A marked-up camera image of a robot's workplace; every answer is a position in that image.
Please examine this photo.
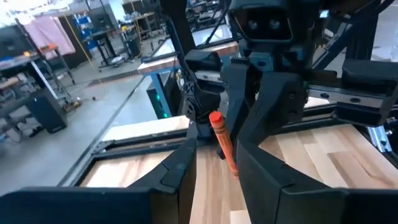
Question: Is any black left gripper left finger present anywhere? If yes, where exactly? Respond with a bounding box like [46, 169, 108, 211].
[129, 138, 198, 224]

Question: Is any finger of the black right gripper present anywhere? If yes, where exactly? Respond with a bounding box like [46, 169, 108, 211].
[238, 71, 307, 153]
[217, 59, 259, 160]

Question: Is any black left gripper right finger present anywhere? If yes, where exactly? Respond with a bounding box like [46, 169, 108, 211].
[236, 139, 351, 224]

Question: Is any red crayon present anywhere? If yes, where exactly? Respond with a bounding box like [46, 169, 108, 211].
[208, 111, 239, 180]

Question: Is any black computer tower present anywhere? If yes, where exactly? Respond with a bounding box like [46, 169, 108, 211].
[146, 79, 175, 121]

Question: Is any black cart table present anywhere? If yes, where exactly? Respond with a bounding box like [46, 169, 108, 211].
[90, 29, 125, 69]

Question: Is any metal shelf rack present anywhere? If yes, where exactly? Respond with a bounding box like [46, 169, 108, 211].
[0, 24, 75, 144]

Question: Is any pink cloth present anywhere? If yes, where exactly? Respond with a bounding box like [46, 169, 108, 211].
[23, 15, 77, 60]

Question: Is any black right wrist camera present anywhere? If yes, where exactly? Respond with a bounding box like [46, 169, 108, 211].
[228, 0, 295, 44]

